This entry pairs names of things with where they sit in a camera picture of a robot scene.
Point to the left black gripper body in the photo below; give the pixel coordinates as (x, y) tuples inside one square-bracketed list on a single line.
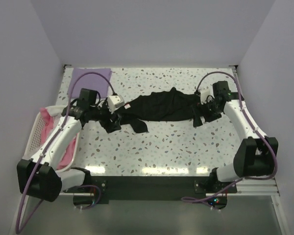
[(102, 114)]

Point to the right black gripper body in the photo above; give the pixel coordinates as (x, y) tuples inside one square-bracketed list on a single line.
[(210, 112)]

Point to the black t shirt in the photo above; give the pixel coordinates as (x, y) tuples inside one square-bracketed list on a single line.
[(170, 105)]

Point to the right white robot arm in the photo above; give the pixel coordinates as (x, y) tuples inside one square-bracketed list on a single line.
[(256, 155)]

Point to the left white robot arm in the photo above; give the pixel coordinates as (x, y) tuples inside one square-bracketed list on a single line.
[(37, 175)]

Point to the folded purple t shirt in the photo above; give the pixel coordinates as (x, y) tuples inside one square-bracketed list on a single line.
[(90, 81)]

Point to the white t shirt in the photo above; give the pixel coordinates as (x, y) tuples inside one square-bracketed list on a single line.
[(55, 110)]

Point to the pink t shirt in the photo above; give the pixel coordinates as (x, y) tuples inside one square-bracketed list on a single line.
[(49, 124)]

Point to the white laundry basket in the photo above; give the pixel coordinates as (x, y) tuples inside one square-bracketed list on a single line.
[(33, 143)]

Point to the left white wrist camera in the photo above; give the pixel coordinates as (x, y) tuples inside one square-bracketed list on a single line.
[(115, 102)]

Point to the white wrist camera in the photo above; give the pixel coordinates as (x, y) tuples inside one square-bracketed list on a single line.
[(206, 96), (115, 102)]

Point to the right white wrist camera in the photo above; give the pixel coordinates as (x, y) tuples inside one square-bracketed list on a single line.
[(206, 96)]

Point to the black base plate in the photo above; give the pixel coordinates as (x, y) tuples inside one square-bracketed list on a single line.
[(191, 189)]

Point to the aluminium frame rail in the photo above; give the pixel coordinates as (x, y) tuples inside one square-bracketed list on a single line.
[(257, 188)]

